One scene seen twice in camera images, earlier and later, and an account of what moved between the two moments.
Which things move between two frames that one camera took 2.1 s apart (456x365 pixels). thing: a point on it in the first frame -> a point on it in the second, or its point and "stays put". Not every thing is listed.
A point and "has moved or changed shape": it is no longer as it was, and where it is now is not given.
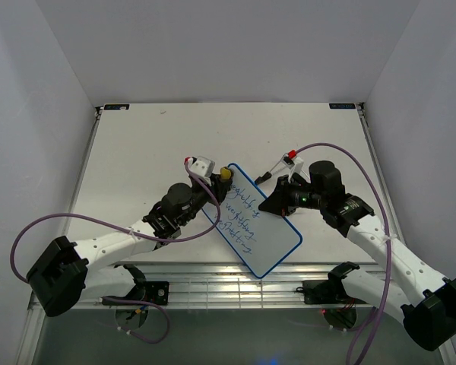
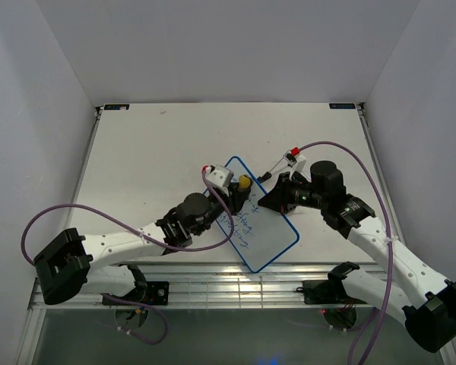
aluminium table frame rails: (218, 285) stays put
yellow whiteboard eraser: (225, 173) has moved or changed shape
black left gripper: (217, 188) -> (237, 195)
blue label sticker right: (343, 106) stays put
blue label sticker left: (116, 106) stays put
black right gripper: (278, 201) stays put
